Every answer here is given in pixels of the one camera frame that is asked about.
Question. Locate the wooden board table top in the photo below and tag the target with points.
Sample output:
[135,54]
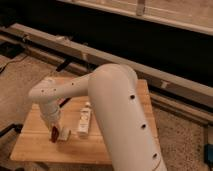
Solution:
[33,144]

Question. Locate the black clamp handle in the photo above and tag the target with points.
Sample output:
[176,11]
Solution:
[16,127]

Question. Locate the blue object at right edge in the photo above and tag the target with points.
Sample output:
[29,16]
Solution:
[208,154]

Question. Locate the dark brown small block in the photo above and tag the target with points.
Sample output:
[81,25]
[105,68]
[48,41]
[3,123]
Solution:
[64,102]

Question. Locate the black box on floor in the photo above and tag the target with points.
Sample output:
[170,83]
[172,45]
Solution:
[10,50]

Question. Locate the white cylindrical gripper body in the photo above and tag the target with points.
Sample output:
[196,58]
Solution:
[50,114]

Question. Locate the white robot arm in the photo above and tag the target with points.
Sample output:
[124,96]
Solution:
[112,91]

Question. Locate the long metal rail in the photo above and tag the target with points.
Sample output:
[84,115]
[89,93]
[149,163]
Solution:
[188,89]

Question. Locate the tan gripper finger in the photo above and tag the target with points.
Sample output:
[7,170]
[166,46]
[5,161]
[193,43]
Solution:
[51,130]
[59,128]

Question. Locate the white sponge block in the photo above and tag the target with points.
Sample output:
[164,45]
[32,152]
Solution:
[64,134]

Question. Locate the white tube bottle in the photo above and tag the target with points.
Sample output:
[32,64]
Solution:
[84,120]

